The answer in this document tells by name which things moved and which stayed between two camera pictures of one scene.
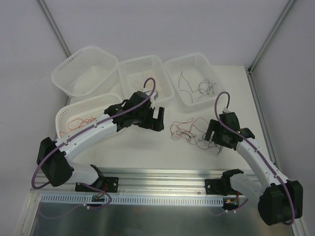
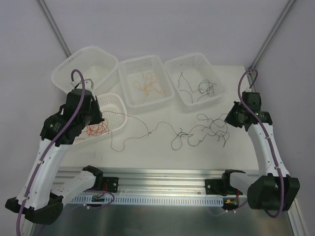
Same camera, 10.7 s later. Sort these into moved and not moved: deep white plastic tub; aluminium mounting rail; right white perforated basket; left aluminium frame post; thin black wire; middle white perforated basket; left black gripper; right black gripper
Moved: right black gripper; left black gripper
Not moved: right white perforated basket; left aluminium frame post; middle white perforated basket; aluminium mounting rail; deep white plastic tub; thin black wire
